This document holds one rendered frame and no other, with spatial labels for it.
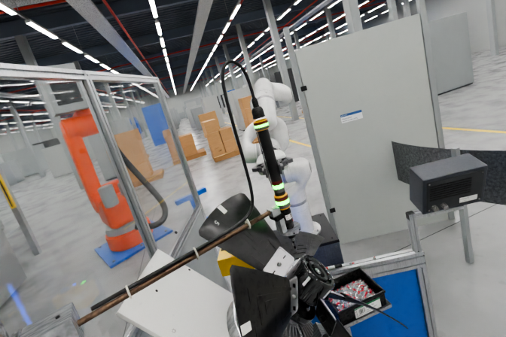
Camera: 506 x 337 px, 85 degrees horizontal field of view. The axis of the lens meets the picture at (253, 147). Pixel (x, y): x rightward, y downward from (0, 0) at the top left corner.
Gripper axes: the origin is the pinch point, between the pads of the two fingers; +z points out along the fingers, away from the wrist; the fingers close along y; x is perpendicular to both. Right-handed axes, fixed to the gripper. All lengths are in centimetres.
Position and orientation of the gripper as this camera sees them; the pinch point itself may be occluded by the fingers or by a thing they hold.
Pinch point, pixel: (272, 169)
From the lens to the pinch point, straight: 84.2
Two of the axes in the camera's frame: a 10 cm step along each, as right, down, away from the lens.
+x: -2.7, -9.4, -1.9
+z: -0.3, 2.1, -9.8
